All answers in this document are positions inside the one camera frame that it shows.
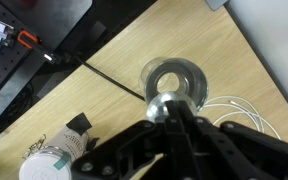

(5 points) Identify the thick black cable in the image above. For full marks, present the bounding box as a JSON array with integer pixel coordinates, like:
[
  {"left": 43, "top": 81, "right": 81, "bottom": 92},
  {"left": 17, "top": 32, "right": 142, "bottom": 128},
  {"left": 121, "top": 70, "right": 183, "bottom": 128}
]
[{"left": 73, "top": 54, "right": 147, "bottom": 102}]

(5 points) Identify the coiled white cable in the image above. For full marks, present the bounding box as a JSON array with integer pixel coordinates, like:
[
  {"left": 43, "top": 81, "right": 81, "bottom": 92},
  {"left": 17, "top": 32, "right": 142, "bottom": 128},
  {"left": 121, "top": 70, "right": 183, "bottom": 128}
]
[{"left": 196, "top": 95, "right": 282, "bottom": 141}]

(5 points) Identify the orange handled clamp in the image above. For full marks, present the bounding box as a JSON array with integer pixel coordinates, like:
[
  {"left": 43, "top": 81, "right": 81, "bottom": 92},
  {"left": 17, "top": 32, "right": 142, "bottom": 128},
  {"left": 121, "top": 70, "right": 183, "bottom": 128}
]
[{"left": 16, "top": 29, "right": 57, "bottom": 65}]

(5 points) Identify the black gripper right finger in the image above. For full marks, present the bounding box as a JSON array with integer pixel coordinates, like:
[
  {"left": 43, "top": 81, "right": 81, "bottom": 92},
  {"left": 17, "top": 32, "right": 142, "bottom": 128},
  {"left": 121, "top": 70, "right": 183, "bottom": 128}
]
[{"left": 178, "top": 100, "right": 288, "bottom": 180}]

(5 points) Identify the glass carafe jar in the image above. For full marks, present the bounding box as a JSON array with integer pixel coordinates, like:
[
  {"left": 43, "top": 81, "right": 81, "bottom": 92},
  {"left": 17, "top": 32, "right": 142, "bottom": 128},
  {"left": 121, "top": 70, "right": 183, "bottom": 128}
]
[{"left": 138, "top": 56, "right": 210, "bottom": 113}]

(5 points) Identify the black perforated bench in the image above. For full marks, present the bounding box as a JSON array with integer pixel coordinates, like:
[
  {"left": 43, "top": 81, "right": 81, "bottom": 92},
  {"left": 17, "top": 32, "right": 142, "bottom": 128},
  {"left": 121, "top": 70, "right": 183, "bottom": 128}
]
[{"left": 0, "top": 0, "right": 159, "bottom": 145}]

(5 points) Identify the white tin canister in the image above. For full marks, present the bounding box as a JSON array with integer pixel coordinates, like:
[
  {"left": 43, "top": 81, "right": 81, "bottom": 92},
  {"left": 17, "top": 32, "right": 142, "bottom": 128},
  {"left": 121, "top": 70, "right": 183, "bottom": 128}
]
[{"left": 18, "top": 124, "right": 92, "bottom": 180}]

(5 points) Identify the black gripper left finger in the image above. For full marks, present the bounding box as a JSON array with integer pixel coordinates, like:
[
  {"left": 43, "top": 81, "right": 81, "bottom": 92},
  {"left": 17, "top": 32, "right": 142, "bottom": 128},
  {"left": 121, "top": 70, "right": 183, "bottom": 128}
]
[{"left": 71, "top": 99, "right": 192, "bottom": 180}]

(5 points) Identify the black tape piece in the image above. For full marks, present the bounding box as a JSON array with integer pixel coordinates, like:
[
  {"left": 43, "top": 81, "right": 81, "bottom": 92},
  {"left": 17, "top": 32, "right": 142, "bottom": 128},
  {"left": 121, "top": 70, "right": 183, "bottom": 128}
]
[{"left": 65, "top": 112, "right": 100, "bottom": 151}]

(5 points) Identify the grey panel foot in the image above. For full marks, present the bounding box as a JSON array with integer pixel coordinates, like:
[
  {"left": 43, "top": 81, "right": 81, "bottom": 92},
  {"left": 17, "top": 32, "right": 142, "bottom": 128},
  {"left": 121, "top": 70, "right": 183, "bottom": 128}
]
[{"left": 205, "top": 0, "right": 230, "bottom": 11}]

